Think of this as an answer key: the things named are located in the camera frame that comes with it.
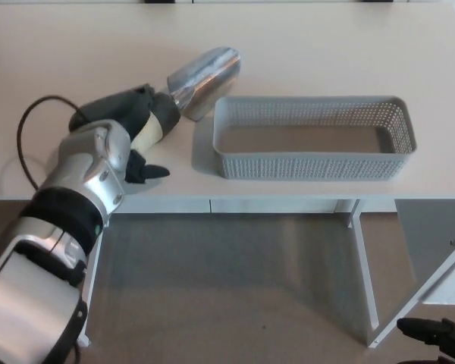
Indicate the grey perforated plastic basket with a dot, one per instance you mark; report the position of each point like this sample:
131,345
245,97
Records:
311,167

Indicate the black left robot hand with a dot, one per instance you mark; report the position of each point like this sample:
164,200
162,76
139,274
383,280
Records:
113,108

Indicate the white desk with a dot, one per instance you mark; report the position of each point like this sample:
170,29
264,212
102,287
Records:
307,49

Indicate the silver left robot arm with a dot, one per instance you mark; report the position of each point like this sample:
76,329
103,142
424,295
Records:
68,182

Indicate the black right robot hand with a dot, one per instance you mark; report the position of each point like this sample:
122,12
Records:
440,333

